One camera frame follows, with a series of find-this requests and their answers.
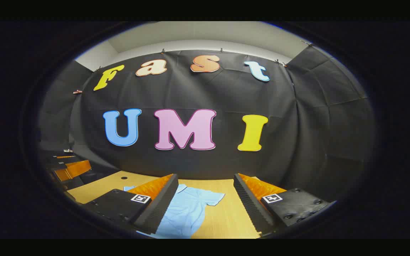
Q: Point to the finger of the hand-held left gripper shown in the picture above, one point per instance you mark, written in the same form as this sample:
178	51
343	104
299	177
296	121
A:
77	170
66	156

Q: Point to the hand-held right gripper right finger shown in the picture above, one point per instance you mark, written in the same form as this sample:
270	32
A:
251	206

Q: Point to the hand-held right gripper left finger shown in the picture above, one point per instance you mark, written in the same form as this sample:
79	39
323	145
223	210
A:
160	206

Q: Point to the light blue T-shirt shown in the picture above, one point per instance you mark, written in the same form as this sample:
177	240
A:
187	213

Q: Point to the black backdrop cloth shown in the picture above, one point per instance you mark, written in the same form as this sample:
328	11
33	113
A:
226	96

